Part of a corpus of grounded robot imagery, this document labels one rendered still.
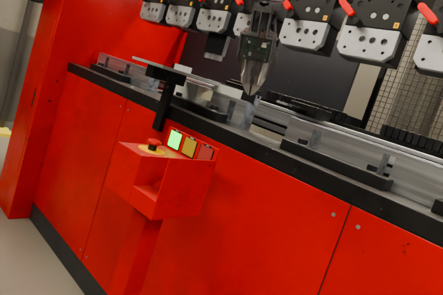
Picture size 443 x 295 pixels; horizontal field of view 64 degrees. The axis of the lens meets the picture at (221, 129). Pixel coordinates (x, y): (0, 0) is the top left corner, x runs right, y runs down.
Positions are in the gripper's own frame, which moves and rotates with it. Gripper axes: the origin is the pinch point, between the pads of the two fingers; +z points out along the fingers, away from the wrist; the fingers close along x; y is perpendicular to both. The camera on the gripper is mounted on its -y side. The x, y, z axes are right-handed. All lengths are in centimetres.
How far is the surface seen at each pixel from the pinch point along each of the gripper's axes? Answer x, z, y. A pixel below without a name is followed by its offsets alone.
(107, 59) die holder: -85, 29, -81
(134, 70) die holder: -62, 26, -65
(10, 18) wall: -241, 47, -186
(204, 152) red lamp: -8.5, 18.9, 1.8
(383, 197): 33.3, 13.9, 10.1
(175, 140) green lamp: -18.5, 20.8, -3.7
